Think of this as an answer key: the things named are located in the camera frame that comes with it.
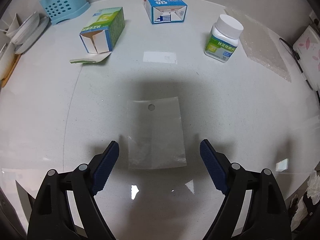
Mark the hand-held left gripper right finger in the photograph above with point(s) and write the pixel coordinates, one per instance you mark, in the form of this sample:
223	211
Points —
213	167

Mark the blue and white milk carton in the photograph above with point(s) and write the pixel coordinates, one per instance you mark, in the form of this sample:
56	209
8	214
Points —
165	7

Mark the green medicine box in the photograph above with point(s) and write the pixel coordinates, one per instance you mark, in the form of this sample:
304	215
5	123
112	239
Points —
110	22

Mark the white plate stack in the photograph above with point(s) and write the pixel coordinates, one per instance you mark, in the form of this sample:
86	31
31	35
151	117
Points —
35	36

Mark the clear plastic bag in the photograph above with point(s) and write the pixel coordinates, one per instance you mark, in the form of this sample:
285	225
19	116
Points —
155	135

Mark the bubble wrap sheet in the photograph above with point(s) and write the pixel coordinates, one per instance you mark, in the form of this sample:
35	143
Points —
262	42

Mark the white medicine bottle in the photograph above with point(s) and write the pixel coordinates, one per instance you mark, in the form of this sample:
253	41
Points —
223	42

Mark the large white bowl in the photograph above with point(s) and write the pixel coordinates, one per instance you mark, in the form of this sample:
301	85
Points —
6	62

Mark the white tissue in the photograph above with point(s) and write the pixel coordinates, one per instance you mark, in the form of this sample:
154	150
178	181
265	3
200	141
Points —
313	187

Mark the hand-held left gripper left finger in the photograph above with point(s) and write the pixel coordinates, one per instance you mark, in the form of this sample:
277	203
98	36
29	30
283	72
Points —
105	170

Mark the white floral rice cooker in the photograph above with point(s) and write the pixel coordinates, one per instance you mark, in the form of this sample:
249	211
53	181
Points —
308	52

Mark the blue utensil holder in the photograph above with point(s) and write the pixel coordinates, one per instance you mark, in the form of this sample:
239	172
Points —
65	2

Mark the white cup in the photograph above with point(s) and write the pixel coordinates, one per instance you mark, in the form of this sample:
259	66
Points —
12	26

